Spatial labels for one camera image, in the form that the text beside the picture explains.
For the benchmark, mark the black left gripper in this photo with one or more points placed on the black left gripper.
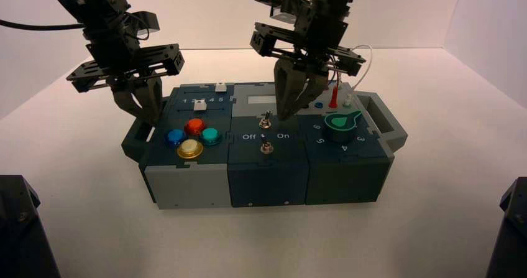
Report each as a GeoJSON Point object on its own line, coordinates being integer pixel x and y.
{"type": "Point", "coordinates": [119, 64]}

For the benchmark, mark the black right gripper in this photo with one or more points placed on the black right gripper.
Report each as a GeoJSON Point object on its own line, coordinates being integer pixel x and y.
{"type": "Point", "coordinates": [317, 41]}

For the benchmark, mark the dark green grey control box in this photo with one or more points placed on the dark green grey control box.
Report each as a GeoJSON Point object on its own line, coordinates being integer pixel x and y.
{"type": "Point", "coordinates": [267, 177]}

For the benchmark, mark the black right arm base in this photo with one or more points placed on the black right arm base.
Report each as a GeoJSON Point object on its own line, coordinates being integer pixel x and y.
{"type": "Point", "coordinates": [510, 235]}

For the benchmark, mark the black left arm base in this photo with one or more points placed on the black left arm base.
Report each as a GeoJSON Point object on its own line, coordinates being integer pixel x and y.
{"type": "Point", "coordinates": [20, 235]}

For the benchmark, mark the blue banana jack socket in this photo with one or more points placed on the blue banana jack socket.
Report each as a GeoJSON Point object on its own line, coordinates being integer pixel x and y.
{"type": "Point", "coordinates": [318, 105]}

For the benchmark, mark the grey rectangular display window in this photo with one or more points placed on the grey rectangular display window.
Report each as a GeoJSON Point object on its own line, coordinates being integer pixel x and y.
{"type": "Point", "coordinates": [261, 100]}

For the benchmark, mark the blue round push button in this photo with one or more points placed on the blue round push button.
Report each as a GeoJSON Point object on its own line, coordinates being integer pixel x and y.
{"type": "Point", "coordinates": [175, 137]}

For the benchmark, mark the green pointer rotary knob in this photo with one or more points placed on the green pointer rotary knob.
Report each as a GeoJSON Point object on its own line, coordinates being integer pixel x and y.
{"type": "Point", "coordinates": [341, 127]}

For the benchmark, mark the red round push button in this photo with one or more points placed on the red round push button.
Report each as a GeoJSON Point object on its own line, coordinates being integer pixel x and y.
{"type": "Point", "coordinates": [195, 125]}

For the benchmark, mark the yellow round push button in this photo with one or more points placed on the yellow round push button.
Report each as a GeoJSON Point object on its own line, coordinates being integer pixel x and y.
{"type": "Point", "coordinates": [189, 148]}

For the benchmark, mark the teal round push button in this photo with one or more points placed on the teal round push button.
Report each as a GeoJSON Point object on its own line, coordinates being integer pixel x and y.
{"type": "Point", "coordinates": [210, 136]}

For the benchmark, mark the metal toggle switch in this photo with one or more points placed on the metal toggle switch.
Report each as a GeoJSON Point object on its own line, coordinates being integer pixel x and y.
{"type": "Point", "coordinates": [265, 120]}
{"type": "Point", "coordinates": [266, 146]}

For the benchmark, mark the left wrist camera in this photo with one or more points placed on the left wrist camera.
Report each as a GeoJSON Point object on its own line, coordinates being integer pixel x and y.
{"type": "Point", "coordinates": [146, 22]}

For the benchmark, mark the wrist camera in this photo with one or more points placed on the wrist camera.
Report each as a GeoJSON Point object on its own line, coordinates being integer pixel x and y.
{"type": "Point", "coordinates": [146, 22]}
{"type": "Point", "coordinates": [286, 12]}

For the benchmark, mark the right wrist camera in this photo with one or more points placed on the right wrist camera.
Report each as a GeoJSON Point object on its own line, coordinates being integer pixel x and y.
{"type": "Point", "coordinates": [286, 12]}

